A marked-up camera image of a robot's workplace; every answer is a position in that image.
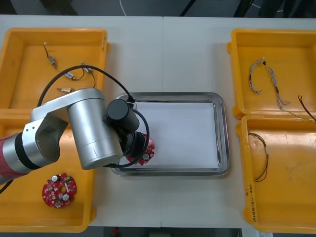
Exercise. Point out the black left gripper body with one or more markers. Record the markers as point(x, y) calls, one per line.
point(130, 142)

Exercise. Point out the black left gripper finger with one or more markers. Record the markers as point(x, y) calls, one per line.
point(130, 158)
point(144, 140)

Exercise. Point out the round red circuit board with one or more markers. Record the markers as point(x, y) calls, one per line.
point(59, 190)
point(148, 153)

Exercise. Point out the silver-grey left robot arm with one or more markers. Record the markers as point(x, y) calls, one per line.
point(86, 123)

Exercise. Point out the white sheet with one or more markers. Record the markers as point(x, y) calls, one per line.
point(182, 133)

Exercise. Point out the steel tray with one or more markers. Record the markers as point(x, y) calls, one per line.
point(223, 138)

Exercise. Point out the yellow-orange plastic bin with handwriting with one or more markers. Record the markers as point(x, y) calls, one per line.
point(291, 192)

